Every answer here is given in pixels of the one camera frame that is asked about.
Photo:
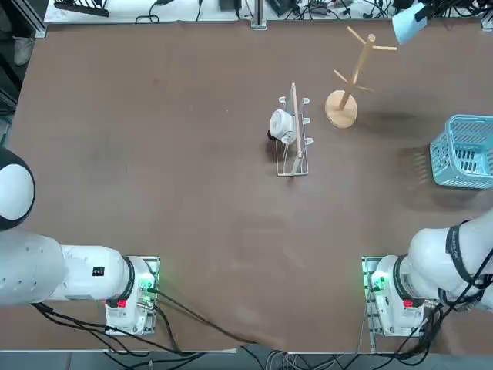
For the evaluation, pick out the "aluminium post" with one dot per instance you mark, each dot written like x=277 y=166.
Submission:
x=259 y=13

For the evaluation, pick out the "blue plastic basket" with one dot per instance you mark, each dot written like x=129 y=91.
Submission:
x=443 y=169

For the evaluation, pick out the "white cup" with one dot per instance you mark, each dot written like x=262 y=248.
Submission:
x=280 y=123

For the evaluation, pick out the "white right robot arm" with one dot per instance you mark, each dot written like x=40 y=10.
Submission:
x=431 y=254

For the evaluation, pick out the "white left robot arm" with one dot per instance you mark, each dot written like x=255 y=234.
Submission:
x=38 y=270

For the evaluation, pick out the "person's shoe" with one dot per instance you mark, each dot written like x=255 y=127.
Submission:
x=23 y=50

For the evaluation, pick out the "black power strip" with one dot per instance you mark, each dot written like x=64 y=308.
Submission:
x=81 y=7

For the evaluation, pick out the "wooden cup rack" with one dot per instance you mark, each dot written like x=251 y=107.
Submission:
x=341 y=112

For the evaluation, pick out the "blue IKEA cup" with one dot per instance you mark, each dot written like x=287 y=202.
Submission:
x=406 y=23

